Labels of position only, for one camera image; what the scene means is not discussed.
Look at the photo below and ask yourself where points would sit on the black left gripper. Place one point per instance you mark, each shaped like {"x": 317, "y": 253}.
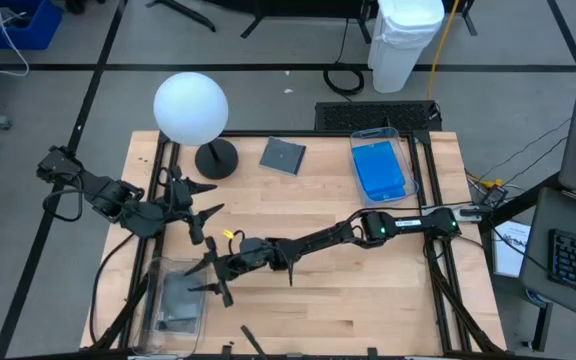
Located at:
{"x": 180, "y": 205}

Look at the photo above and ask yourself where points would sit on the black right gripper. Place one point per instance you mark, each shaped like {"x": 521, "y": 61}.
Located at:
{"x": 230, "y": 265}

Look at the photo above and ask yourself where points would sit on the clear plastic bin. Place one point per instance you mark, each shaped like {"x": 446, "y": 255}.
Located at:
{"x": 143, "y": 340}
{"x": 410, "y": 150}

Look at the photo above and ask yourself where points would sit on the blue jewel case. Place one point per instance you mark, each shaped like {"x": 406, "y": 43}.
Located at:
{"x": 375, "y": 165}
{"x": 403, "y": 195}

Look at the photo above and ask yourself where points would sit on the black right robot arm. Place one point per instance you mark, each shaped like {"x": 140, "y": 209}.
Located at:
{"x": 398, "y": 225}

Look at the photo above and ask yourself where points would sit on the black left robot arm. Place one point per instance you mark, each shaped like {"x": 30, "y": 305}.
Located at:
{"x": 108, "y": 200}

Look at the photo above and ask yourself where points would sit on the white globe lamp black base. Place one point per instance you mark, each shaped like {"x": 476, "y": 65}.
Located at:
{"x": 190, "y": 107}

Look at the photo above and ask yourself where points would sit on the black perforated metal box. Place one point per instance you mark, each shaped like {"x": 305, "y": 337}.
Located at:
{"x": 375, "y": 116}

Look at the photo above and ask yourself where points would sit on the blue storage crate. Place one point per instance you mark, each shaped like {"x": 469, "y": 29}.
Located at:
{"x": 18, "y": 30}

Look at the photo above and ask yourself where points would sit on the white trash bin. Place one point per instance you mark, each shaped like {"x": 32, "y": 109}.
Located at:
{"x": 403, "y": 45}

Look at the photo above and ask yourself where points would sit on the small black controller box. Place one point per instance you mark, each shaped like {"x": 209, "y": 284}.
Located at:
{"x": 496, "y": 196}

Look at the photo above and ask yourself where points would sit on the white paper sheet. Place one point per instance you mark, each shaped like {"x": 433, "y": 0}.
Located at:
{"x": 510, "y": 250}

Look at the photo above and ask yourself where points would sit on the grey desk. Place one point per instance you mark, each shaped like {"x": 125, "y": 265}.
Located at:
{"x": 543, "y": 215}

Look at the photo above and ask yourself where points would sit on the black aluminium table frame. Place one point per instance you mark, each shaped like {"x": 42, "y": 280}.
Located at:
{"x": 318, "y": 134}

